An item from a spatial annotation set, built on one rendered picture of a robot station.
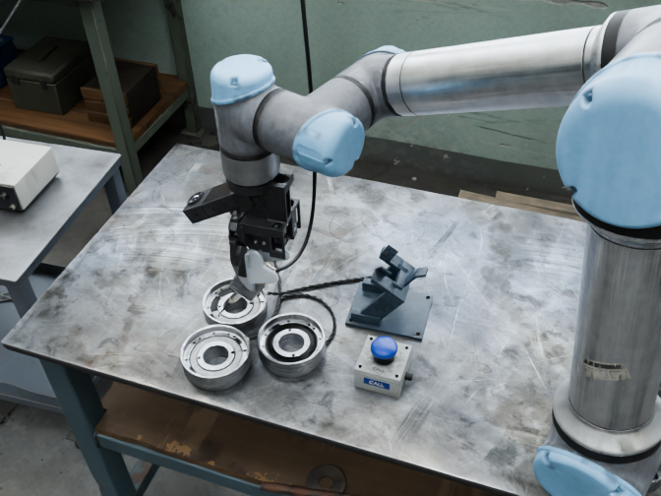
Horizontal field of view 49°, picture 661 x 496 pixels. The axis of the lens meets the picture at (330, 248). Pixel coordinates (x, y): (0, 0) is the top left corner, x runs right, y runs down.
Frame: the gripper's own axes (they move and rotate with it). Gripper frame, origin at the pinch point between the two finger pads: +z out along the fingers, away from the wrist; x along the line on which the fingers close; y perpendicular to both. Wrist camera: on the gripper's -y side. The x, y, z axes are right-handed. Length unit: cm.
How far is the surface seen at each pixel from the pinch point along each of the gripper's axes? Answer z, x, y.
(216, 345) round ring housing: 10.5, -5.9, -4.5
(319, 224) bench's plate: 13.3, 29.0, 1.2
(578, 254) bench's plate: 13, 33, 49
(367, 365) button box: 8.8, -4.7, 19.3
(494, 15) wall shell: 27, 158, 20
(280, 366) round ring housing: 9.9, -7.5, 6.6
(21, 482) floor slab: 93, -1, -73
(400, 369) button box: 8.8, -4.1, 24.2
